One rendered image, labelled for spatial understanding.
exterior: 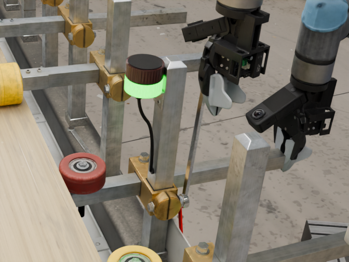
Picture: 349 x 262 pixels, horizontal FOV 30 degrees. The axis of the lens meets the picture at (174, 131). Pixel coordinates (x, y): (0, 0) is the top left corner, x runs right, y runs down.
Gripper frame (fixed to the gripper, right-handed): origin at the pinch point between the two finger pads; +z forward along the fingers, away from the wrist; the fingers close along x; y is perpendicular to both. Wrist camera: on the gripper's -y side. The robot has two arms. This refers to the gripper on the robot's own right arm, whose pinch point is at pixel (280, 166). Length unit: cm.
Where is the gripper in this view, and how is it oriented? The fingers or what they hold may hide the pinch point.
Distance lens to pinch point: 133.5
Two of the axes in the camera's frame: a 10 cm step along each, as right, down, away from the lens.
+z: -1.0, 8.4, 5.3
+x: -4.0, -5.2, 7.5
